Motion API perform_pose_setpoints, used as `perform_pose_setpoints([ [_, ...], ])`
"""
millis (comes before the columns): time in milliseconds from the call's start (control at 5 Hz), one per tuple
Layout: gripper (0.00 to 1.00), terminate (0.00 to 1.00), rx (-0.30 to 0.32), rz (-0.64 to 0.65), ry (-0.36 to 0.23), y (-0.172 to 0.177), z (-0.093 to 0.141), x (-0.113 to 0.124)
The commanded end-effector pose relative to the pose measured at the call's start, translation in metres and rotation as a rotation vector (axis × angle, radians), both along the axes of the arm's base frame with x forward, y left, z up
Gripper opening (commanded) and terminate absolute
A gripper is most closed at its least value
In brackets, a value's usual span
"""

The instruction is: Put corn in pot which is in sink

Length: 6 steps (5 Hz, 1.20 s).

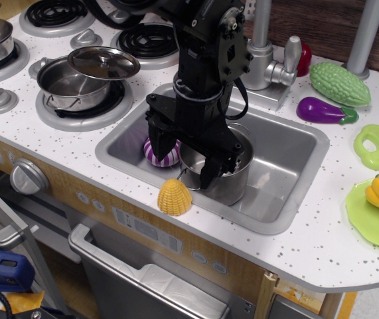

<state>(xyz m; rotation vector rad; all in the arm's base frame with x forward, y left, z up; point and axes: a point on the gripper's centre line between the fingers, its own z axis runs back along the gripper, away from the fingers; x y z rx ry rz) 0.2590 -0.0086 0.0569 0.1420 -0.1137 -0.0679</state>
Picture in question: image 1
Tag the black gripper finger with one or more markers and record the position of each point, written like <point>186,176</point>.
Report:
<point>211,171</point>
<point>161,137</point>

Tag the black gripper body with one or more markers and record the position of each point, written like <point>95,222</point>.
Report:
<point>199,123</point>

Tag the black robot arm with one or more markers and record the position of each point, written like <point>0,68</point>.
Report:
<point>213,56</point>

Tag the steel pot in sink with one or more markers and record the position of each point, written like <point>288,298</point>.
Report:
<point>229,187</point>

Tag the yellow toy corn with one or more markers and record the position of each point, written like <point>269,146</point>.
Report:
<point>174,198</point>

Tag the steel pot lid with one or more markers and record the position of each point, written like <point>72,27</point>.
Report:
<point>103,63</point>

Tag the steel pot on burner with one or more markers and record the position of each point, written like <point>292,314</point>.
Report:
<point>66,89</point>

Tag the purple white striped toy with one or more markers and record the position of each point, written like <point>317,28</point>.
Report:
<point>169,160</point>

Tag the front right stove burner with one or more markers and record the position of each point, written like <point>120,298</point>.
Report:
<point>116,105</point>

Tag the stove burner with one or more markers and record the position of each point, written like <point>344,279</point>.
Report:
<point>15,65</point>
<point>116,105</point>
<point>52,19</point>
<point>152,44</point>

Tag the silver toy faucet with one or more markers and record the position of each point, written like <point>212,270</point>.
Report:
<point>269,81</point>

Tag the back right stove burner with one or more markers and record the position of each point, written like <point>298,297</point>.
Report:
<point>152,44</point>

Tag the purple toy eggplant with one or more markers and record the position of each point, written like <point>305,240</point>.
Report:
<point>314,110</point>

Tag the red toy vegetable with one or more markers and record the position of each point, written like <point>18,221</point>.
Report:
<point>305,60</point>

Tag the grey stove knob back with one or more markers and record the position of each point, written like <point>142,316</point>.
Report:
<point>86,38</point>

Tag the grey stove knob top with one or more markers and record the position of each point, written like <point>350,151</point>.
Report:
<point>119,16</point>

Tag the green toy bitter gourd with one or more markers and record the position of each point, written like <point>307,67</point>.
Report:
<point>339,85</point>

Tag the silver oven dial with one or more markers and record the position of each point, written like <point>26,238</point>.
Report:
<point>27,178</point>

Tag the silver dishwasher door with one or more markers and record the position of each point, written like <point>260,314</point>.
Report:
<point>132,282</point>

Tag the grey stove knob middle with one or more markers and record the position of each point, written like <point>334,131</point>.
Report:
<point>36,67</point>

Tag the back left stove burner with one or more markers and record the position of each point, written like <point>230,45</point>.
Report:
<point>52,19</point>

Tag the light green plate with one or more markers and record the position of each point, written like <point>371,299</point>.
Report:
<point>363,215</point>

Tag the green toy cutting board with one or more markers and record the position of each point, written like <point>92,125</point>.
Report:
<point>366,146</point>

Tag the front left stove burner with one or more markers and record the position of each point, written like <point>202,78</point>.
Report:
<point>15,65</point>

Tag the silver oven door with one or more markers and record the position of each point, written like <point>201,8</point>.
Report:
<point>36,227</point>

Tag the blue clamp tool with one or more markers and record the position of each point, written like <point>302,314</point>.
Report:
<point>16,272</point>

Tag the grey vertical post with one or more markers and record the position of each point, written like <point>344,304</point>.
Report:
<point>364,39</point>

